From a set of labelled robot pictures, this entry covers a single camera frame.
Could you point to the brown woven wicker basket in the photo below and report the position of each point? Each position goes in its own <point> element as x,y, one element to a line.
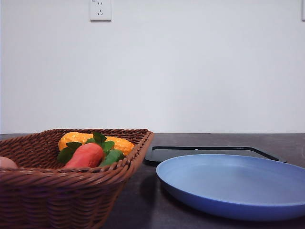
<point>42,194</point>

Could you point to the red toy carrot with leaves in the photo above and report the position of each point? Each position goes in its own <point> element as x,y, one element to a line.
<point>75,154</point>

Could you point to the black rectangular tray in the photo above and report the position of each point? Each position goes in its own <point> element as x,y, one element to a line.
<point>157,154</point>

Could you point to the brown egg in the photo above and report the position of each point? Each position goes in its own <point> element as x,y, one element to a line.
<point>7,163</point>

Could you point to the blue round plate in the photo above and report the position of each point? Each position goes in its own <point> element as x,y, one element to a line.
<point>237,186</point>

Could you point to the orange toy corn cob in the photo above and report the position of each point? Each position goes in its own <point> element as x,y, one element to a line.
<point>120,144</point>

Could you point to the white wall power socket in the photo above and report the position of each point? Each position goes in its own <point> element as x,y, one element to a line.
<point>100,11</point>

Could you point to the green toy vegetable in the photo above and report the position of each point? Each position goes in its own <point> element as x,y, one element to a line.
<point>112,157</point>

